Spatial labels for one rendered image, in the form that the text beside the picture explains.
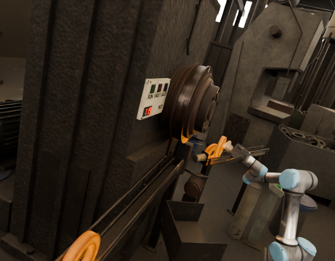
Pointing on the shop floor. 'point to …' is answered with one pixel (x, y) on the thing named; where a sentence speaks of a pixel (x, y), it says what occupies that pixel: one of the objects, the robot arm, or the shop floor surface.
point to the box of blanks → (307, 160)
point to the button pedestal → (262, 217)
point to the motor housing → (193, 188)
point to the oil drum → (281, 107)
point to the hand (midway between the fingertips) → (221, 144)
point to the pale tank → (334, 32)
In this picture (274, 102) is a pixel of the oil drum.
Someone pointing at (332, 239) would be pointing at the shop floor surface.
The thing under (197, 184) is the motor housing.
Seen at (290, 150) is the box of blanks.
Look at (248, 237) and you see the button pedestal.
